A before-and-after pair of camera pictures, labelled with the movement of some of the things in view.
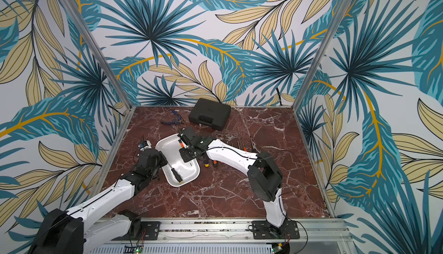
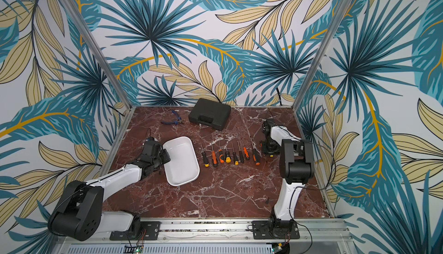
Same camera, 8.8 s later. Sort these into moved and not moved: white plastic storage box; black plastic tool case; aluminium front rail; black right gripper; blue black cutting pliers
Moved: black right gripper
Not moved: white plastic storage box; aluminium front rail; blue black cutting pliers; black plastic tool case
